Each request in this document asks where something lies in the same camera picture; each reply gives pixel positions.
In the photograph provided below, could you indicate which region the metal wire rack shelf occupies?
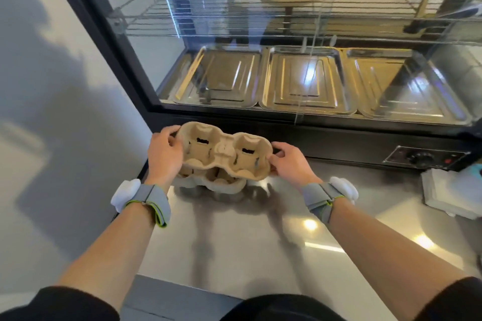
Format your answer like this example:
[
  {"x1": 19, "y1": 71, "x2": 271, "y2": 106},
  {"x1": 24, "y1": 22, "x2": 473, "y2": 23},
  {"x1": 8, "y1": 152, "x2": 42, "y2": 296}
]
[{"x1": 107, "y1": 0, "x2": 482, "y2": 47}]

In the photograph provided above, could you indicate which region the person's right forearm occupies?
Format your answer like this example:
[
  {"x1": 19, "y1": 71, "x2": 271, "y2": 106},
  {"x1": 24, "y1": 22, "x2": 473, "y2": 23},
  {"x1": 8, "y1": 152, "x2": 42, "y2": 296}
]
[{"x1": 326, "y1": 197, "x2": 470, "y2": 321}]

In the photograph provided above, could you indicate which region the stainless steel tray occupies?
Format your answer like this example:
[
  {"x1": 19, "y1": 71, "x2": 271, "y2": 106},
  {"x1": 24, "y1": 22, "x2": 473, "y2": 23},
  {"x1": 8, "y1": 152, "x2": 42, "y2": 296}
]
[
  {"x1": 259, "y1": 46, "x2": 358, "y2": 116},
  {"x1": 167, "y1": 46, "x2": 263, "y2": 109},
  {"x1": 341, "y1": 48, "x2": 473, "y2": 126}
]

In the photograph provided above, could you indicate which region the grey control panel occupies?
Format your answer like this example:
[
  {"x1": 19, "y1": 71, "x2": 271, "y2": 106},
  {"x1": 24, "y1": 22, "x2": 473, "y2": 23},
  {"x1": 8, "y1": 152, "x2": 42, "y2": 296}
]
[{"x1": 383, "y1": 145, "x2": 471, "y2": 171}]

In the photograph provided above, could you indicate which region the black glass display warmer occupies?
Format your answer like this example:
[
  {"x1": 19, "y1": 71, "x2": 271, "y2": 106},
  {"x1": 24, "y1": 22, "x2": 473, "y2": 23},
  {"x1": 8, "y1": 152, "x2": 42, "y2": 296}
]
[{"x1": 39, "y1": 0, "x2": 482, "y2": 173}]

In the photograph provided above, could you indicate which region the person's right hand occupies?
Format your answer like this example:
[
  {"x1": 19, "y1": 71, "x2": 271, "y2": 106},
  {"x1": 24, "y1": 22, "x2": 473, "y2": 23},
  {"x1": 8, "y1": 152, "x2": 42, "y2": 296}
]
[{"x1": 268, "y1": 142, "x2": 324, "y2": 192}]

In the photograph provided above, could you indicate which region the black control knob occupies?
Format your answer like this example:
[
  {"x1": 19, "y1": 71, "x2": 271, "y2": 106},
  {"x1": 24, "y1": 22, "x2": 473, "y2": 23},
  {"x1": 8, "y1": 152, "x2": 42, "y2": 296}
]
[{"x1": 408, "y1": 151, "x2": 436, "y2": 168}]

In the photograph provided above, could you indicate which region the person's left forearm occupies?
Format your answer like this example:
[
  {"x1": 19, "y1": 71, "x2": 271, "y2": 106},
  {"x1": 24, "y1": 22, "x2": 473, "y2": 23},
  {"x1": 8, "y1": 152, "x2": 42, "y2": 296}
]
[{"x1": 56, "y1": 197, "x2": 160, "y2": 313}]

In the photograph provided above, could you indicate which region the person's black shirt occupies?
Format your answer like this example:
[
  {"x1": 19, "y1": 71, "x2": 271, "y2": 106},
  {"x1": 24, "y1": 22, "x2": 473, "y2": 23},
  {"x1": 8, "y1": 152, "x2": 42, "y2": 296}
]
[{"x1": 0, "y1": 276, "x2": 482, "y2": 321}]

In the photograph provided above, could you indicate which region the grey wristband with white tracker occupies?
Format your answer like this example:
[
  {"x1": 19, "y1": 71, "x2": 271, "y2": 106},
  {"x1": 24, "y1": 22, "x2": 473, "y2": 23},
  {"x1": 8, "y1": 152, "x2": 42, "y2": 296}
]
[
  {"x1": 300, "y1": 176, "x2": 359, "y2": 224},
  {"x1": 110, "y1": 179, "x2": 172, "y2": 228}
]

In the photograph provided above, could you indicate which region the person's left hand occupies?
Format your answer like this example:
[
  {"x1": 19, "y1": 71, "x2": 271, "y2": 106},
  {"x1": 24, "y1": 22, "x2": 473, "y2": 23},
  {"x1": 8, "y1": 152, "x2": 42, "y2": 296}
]
[{"x1": 145, "y1": 125, "x2": 184, "y2": 192}]

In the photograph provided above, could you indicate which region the stack of white napkins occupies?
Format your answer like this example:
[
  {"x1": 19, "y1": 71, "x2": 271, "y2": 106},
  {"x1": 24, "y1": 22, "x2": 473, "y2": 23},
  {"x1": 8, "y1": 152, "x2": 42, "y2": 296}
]
[{"x1": 420, "y1": 168, "x2": 482, "y2": 220}]

